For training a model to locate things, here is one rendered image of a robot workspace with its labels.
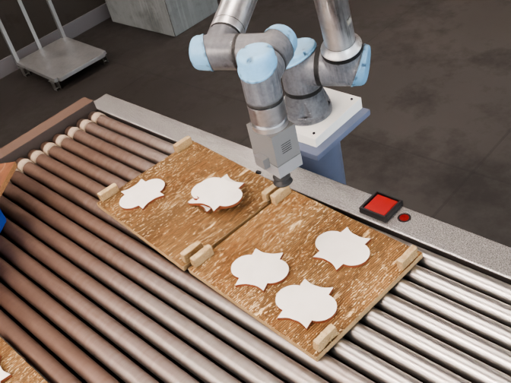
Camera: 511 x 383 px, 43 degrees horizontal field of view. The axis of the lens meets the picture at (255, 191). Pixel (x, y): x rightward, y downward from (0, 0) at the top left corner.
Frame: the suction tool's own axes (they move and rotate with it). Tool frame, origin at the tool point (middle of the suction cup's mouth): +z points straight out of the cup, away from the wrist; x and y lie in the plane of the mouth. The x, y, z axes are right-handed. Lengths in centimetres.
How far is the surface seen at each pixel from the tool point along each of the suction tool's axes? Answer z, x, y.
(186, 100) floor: 112, 91, -236
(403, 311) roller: 20.4, 2.3, 30.9
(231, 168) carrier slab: 18.4, 7.3, -36.5
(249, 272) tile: 17.6, -14.0, 0.0
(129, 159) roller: 20, -9, -69
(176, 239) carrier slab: 18.4, -19.3, -23.9
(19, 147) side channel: 17, -31, -103
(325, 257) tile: 17.6, 0.6, 9.6
